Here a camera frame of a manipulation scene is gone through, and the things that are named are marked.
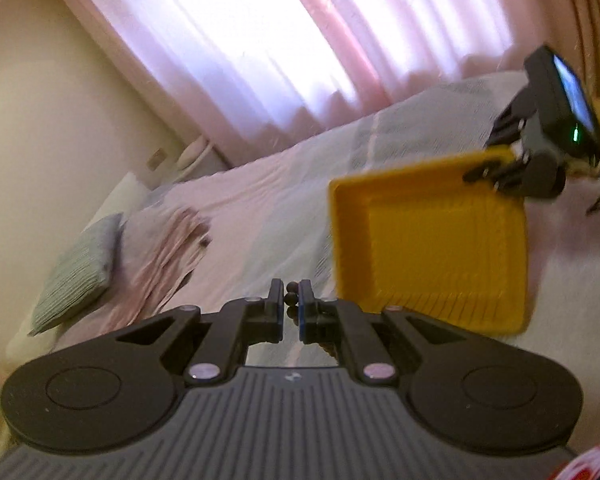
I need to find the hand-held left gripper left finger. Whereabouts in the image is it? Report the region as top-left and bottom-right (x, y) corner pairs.
(115, 278), (286, 387)

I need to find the black bead bracelet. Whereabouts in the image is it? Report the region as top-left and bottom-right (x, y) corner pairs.
(284, 281), (301, 328)

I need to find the pink sheer curtain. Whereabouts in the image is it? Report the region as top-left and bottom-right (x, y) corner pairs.
(45, 0), (581, 167)

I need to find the red and white object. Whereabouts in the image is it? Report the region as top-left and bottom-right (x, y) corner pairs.
(550, 440), (600, 480)

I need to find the grey-green pillow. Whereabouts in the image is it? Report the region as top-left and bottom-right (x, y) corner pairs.
(27, 212), (126, 337)

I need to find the yellow plastic tray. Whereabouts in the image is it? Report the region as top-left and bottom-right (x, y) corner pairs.
(328, 146), (530, 337)

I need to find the pink and grey bedspread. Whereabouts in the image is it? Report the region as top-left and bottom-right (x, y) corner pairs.
(5, 70), (600, 461)

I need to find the wall socket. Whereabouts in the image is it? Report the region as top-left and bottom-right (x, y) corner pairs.
(147, 147), (171, 171)

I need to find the white pillow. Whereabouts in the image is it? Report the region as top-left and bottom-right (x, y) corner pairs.
(82, 171), (153, 233)

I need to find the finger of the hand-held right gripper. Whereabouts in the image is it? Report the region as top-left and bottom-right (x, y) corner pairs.
(462, 157), (523, 193)
(487, 87), (533, 147)

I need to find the folded pink blanket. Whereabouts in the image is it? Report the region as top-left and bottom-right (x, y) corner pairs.
(107, 207), (213, 331)

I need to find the white bedside table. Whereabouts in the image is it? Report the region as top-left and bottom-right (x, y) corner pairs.
(180, 147), (231, 182)

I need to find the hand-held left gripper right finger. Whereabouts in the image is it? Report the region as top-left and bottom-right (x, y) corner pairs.
(298, 280), (463, 387)

